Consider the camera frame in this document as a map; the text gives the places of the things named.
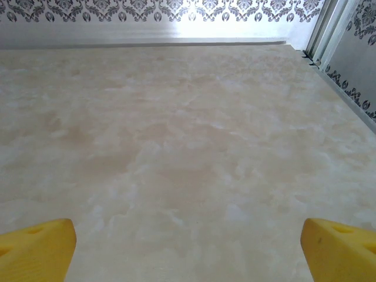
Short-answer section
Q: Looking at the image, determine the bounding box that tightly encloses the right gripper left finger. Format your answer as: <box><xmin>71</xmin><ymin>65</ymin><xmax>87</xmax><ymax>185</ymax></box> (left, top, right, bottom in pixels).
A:
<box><xmin>0</xmin><ymin>217</ymin><xmax>77</xmax><ymax>282</ymax></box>

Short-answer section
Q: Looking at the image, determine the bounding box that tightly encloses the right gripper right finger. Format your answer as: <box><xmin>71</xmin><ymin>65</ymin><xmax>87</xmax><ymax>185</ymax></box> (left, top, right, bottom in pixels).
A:
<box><xmin>299</xmin><ymin>217</ymin><xmax>376</xmax><ymax>282</ymax></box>

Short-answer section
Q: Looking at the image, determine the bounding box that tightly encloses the aluminium frame corner post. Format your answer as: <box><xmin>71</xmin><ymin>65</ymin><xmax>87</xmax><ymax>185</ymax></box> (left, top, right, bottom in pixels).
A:
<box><xmin>304</xmin><ymin>0</ymin><xmax>358</xmax><ymax>64</ymax></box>

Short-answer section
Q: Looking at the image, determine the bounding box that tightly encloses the aluminium back rail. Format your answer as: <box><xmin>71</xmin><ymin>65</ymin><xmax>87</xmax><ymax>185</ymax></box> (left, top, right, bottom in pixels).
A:
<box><xmin>0</xmin><ymin>35</ymin><xmax>288</xmax><ymax>50</ymax></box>

